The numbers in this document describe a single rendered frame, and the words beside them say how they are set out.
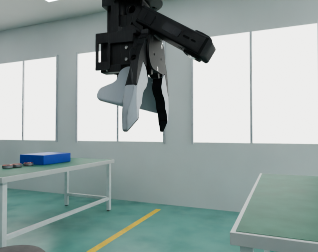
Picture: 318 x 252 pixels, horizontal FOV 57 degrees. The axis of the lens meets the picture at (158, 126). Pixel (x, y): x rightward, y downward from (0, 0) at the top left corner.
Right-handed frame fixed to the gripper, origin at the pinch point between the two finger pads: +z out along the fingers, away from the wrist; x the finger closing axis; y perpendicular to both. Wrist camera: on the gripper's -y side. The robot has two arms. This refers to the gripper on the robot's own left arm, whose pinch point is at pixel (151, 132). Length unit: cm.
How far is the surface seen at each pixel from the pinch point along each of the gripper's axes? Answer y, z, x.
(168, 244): 72, 115, -251
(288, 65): -56, -92, -394
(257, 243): -14, 43, -81
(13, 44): 463, -181, -433
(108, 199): 191, 98, -343
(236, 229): -6, 40, -86
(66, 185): 269, 84, -350
